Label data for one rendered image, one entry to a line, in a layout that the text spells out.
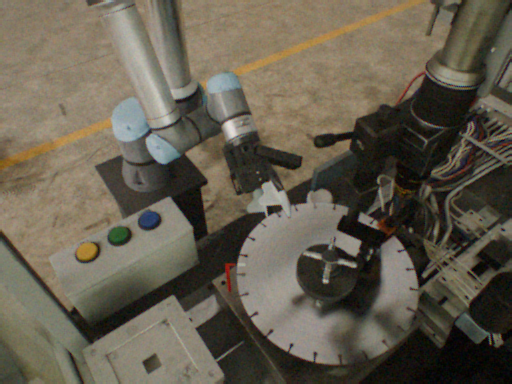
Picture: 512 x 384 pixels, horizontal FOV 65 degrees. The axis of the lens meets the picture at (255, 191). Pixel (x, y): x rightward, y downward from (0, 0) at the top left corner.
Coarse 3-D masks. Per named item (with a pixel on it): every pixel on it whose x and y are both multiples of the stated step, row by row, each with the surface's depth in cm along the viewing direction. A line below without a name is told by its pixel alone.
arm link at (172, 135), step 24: (96, 0) 73; (120, 0) 74; (120, 24) 76; (120, 48) 79; (144, 48) 80; (144, 72) 82; (144, 96) 84; (168, 96) 86; (168, 120) 87; (192, 120) 93; (168, 144) 89; (192, 144) 93
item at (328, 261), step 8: (328, 248) 71; (312, 256) 70; (320, 256) 70; (328, 256) 70; (336, 256) 70; (320, 264) 72; (328, 264) 69; (336, 264) 70; (344, 264) 69; (352, 264) 69; (328, 272) 68
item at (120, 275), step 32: (128, 224) 87; (160, 224) 87; (64, 256) 82; (128, 256) 82; (160, 256) 87; (192, 256) 94; (64, 288) 77; (96, 288) 80; (128, 288) 87; (96, 320) 87
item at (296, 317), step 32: (288, 224) 81; (320, 224) 81; (256, 256) 76; (288, 256) 76; (352, 256) 76; (384, 256) 76; (256, 288) 71; (288, 288) 71; (384, 288) 71; (416, 288) 71; (256, 320) 68; (288, 320) 68; (320, 320) 68; (352, 320) 68; (384, 320) 68; (320, 352) 64; (352, 352) 64
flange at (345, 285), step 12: (336, 252) 75; (300, 264) 74; (312, 264) 73; (300, 276) 72; (312, 276) 72; (336, 276) 71; (348, 276) 72; (312, 288) 70; (324, 288) 70; (336, 288) 70; (348, 288) 70
